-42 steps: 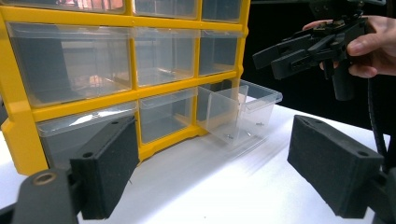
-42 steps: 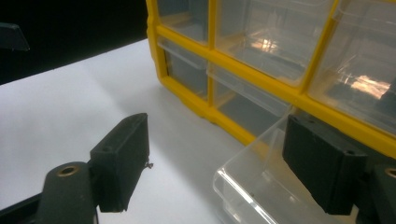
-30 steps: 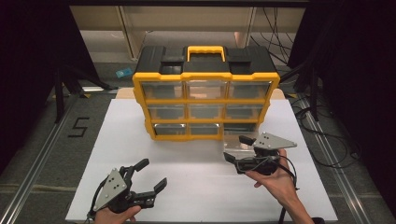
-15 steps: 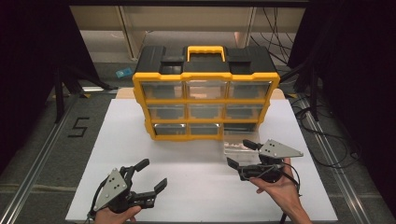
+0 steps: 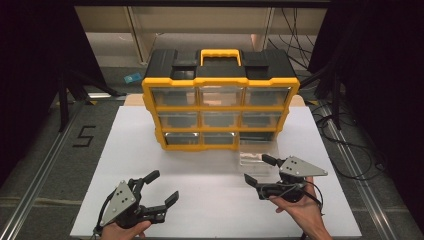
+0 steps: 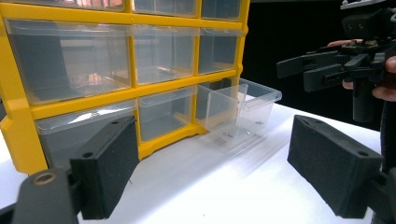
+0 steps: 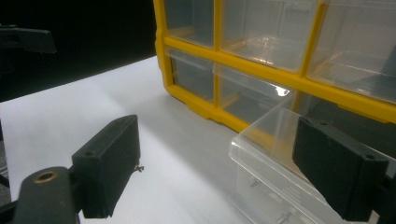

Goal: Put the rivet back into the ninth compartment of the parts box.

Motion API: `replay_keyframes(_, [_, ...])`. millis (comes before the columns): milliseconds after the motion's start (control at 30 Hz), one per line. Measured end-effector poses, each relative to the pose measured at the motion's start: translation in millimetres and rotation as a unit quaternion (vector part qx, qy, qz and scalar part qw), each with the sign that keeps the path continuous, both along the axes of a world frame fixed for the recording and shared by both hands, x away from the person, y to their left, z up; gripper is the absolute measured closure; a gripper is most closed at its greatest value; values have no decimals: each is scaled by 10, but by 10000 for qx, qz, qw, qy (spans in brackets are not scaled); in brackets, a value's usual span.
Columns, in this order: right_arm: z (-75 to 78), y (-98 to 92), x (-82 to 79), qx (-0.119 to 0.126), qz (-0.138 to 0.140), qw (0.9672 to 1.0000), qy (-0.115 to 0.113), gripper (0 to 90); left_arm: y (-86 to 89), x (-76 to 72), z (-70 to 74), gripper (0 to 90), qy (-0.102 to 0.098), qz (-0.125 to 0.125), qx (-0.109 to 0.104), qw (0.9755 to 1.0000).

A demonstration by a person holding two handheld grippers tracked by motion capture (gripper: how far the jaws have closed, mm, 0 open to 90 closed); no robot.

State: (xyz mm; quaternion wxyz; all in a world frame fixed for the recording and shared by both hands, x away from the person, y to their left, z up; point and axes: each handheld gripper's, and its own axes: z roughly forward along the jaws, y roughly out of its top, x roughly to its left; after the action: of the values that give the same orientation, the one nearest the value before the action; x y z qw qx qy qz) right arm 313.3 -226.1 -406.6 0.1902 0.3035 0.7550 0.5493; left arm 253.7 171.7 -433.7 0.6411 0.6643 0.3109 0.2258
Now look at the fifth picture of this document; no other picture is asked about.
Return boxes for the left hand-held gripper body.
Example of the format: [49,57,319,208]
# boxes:
[99,178,167,230]

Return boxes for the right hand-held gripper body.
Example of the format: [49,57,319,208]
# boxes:
[256,155,329,204]

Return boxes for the clear plastic drawer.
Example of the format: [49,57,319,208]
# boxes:
[201,110,241,129]
[238,140,283,176]
[202,132,236,146]
[163,132,201,146]
[157,111,200,129]
[150,87,198,108]
[199,86,244,108]
[244,87,292,108]
[241,111,283,129]

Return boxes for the yellow black drawer cabinet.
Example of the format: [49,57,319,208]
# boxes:
[141,48,301,153]

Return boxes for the person's left hand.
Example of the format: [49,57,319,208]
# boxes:
[99,219,153,240]

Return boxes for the person's right hand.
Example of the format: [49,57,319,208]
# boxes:
[268,176,324,232]

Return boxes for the black metal stand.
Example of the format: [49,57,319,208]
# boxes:
[57,64,128,134]
[299,61,345,131]

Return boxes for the small blue packet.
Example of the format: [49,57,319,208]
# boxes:
[123,72,143,84]

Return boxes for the dark curtain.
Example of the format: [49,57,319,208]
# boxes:
[308,0,424,231]
[0,0,103,189]

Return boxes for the black floor cable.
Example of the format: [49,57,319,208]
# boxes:
[314,103,388,182]

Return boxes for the aluminium floor rail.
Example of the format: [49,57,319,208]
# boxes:
[319,106,399,240]
[0,103,86,240]

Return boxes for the black hanging cables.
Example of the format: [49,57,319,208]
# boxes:
[268,8,318,68]

